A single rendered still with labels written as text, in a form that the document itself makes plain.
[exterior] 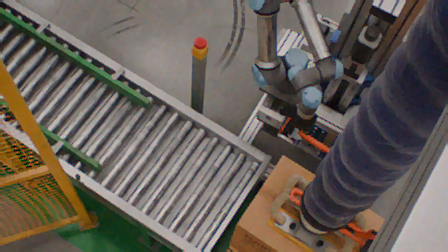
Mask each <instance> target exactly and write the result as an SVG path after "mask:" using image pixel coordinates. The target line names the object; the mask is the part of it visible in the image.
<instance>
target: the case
mask: <svg viewBox="0 0 448 252"><path fill-rule="evenodd" d="M299 173H301V175H303V176H305V177H307V178H308V179H309V180H313V178H314V177H315V175H313V173H310V172H309V171H308V170H305V168H302V167H301V166H300V165H298V164H296V163H294V162H293V161H292V160H290V159H289V158H286V157H285V156H282V157H281V159H280V160H279V162H278V163H277V164H276V166H275V168H274V170H272V173H271V174H270V175H269V177H268V178H267V180H266V181H265V182H264V185H262V187H261V189H260V190H259V192H258V193H257V195H256V196H255V197H254V199H253V200H252V202H251V204H250V206H249V207H248V208H247V210H246V211H245V213H244V214H243V215H242V217H241V218H240V220H239V221H238V222H237V225H236V227H235V231H234V233H233V235H232V238H231V241H230V245H232V247H234V248H236V249H237V250H239V251H240V252H307V251H306V250H304V249H303V248H302V247H300V246H298V245H296V244H295V243H293V242H292V241H291V240H289V239H288V238H286V237H284V236H282V235H281V234H280V233H278V232H277V231H275V230H274V229H273V228H270V227H269V226H267V222H268V221H269V219H270V218H271V214H270V212H269V211H270V208H271V205H272V203H273V202H274V199H275V198H276V197H277V196H279V195H281V193H284V191H283V190H284V185H285V183H286V181H287V180H288V179H289V177H291V175H294V174H296V175H298V174H299ZM281 209H284V210H285V211H287V212H288V213H289V214H291V215H293V216H295V217H296V218H297V219H299V218H298V213H299V209H297V208H296V207H293V206H292V205H291V204H289V203H288V202H284V203H283V204H282V205H281ZM362 213H363V216H365V218H366V219H367V220H366V222H367V223H366V226H365V228H364V231H366V232H368V231H369V230H372V229H374V230H376V232H378V230H380V228H381V225H382V224H383V222H384V220H385V219H384V218H382V217H381V216H379V215H377V214H376V213H374V212H373V211H371V210H369V209H368V208H367V210H365V211H362ZM324 236H326V237H327V238H329V239H330V240H332V241H333V242H335V243H336V244H338V245H340V246H341V247H344V245H345V239H344V238H343V237H341V236H339V235H337V234H336V233H334V232H331V233H327V234H326V235H324ZM358 246H359V243H357V242H355V244H354V247H353V249H352V251H351V252H361V251H359V249H360V248H359V249H358V248H357V247H358Z"/></svg>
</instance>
